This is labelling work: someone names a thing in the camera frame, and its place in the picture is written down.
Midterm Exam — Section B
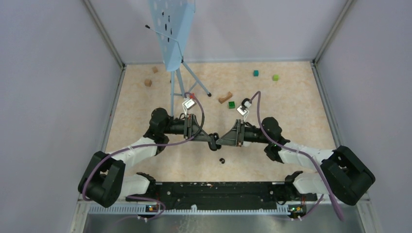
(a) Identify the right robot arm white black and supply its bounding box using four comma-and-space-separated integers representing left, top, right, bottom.
216, 117, 376, 206

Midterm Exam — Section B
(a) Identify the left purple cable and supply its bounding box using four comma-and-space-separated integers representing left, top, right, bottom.
82, 92, 206, 222

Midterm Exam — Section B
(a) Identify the aluminium rail frame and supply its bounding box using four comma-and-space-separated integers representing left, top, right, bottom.
70, 182, 382, 233

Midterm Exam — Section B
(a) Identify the white charging case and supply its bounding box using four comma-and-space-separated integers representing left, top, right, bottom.
242, 142, 252, 147

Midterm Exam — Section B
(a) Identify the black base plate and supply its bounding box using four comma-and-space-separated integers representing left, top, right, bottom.
138, 182, 303, 210

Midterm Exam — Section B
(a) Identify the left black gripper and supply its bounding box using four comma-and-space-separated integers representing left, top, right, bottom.
162, 114, 212, 142

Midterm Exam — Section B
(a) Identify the light blue music stand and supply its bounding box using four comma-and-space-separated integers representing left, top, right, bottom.
145, 0, 211, 116

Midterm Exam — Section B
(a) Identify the wooden cube near stand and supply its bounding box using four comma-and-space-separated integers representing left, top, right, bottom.
144, 79, 152, 87

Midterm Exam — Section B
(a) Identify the green lego brick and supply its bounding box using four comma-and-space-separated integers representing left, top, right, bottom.
228, 101, 236, 109

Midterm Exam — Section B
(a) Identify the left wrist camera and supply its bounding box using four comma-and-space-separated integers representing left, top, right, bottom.
182, 98, 197, 115

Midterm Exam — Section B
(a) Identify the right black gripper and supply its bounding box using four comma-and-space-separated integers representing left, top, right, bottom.
216, 119, 271, 147

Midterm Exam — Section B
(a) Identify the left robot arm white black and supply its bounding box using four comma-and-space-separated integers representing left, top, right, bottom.
78, 108, 219, 207

